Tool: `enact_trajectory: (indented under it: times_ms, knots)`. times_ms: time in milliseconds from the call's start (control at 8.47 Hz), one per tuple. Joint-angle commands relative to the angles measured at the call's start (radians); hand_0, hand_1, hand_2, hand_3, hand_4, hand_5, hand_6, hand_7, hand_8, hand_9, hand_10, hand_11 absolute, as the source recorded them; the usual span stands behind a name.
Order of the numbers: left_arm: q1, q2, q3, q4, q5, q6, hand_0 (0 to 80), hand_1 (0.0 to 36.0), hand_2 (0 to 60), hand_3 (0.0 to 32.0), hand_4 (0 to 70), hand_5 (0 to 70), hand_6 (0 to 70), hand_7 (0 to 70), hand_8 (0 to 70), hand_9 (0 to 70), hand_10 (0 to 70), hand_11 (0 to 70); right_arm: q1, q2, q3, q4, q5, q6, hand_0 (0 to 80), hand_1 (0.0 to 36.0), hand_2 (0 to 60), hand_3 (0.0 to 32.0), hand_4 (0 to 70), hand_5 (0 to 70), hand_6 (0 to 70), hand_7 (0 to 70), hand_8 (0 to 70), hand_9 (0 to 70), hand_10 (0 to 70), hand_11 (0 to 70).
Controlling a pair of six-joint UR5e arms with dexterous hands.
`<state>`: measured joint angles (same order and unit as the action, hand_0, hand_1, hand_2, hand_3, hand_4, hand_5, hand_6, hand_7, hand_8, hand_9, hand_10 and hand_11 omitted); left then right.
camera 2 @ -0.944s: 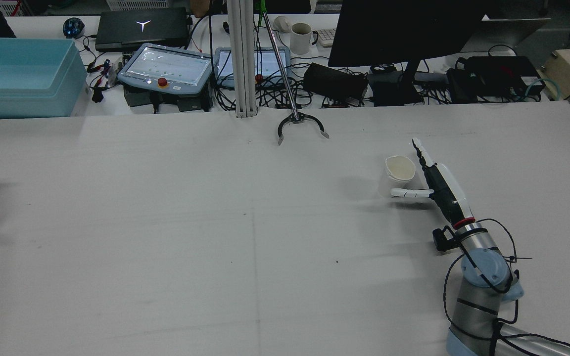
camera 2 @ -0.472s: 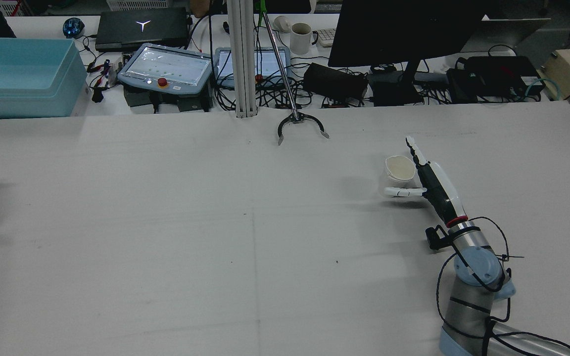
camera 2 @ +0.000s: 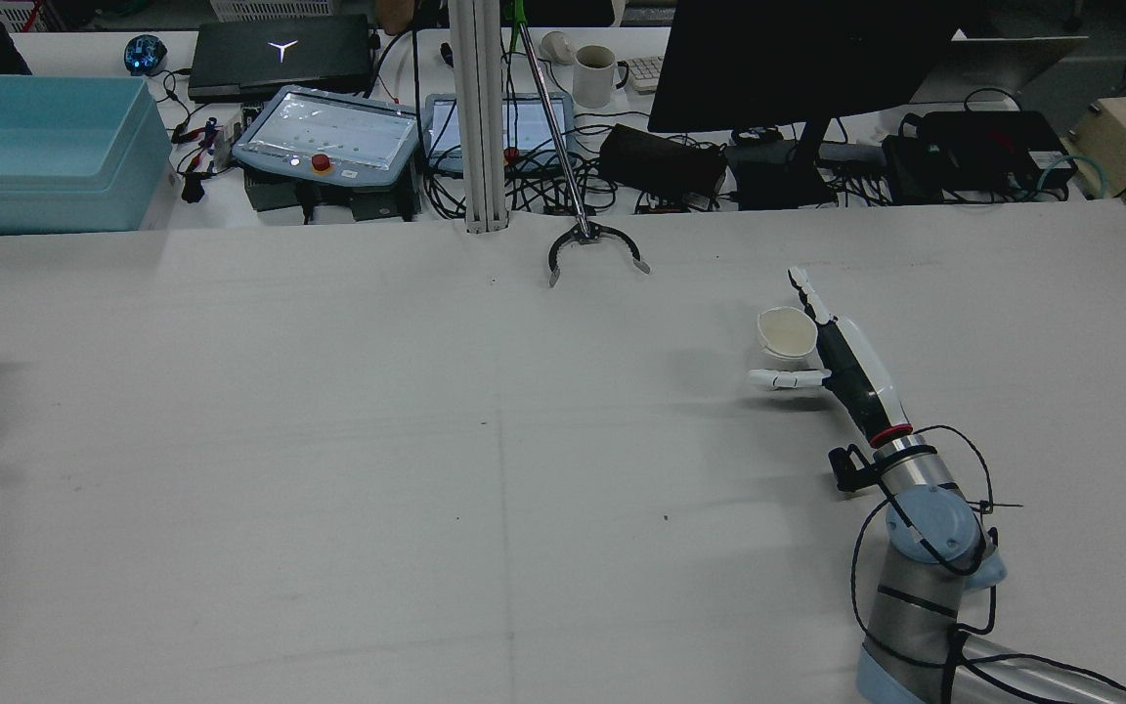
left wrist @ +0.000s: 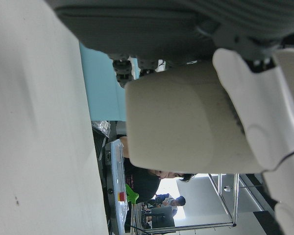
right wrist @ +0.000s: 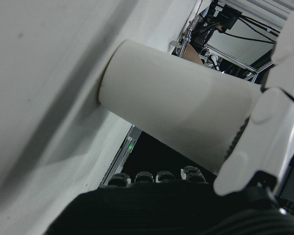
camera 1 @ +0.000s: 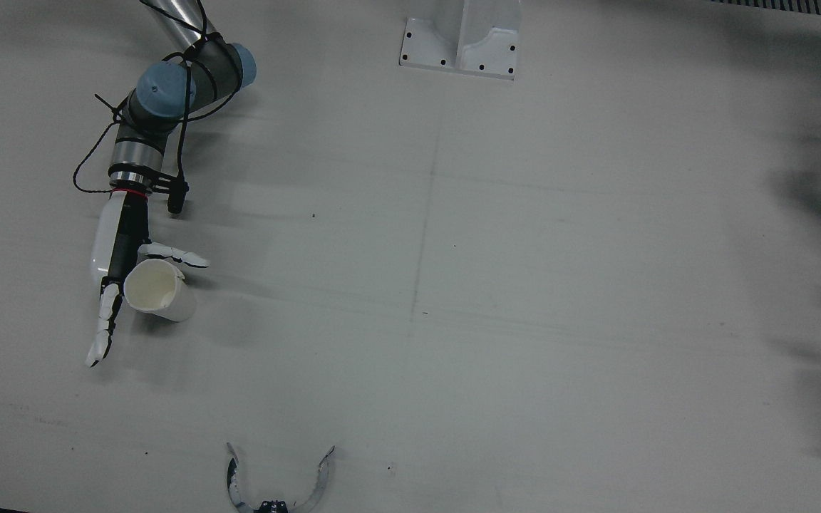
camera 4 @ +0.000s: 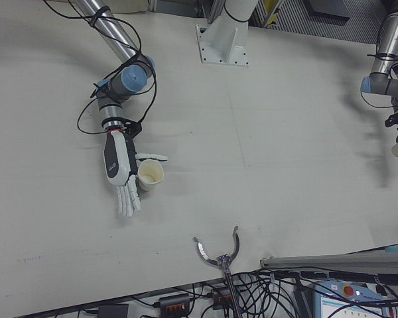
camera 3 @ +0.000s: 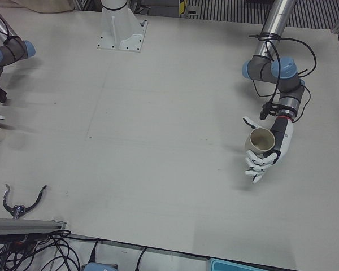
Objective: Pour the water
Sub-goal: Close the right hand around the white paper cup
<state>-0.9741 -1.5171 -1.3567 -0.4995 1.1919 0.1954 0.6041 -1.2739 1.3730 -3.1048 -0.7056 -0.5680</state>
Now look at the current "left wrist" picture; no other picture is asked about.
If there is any grey teach pendant red button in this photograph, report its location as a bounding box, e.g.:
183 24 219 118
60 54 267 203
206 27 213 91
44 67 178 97
103 139 131 235

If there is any person in black shirt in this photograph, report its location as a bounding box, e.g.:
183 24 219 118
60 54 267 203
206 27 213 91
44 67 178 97
119 136 197 204

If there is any person in white shirt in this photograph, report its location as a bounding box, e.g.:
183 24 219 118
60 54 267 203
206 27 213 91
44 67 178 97
161 195 187 212

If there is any aluminium frame rack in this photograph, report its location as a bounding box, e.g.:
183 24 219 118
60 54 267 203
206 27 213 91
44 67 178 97
129 172 263 234

